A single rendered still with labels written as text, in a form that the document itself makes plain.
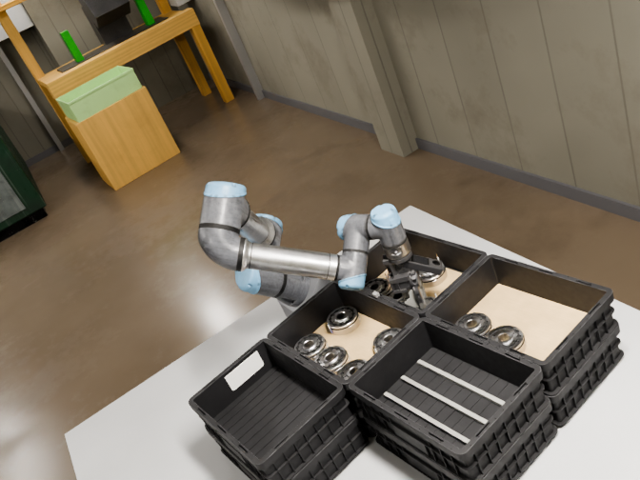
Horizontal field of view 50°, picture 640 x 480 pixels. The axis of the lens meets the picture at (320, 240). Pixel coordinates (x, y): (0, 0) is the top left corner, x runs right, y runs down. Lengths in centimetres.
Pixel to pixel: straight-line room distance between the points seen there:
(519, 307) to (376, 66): 290
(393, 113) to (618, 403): 324
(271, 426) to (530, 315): 78
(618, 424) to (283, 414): 87
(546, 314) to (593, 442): 36
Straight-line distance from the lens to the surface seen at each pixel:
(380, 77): 467
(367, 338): 207
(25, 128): 907
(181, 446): 230
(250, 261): 189
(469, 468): 161
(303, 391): 201
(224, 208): 189
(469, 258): 212
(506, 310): 201
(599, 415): 187
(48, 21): 846
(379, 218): 186
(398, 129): 481
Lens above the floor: 212
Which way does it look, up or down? 30 degrees down
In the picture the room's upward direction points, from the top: 24 degrees counter-clockwise
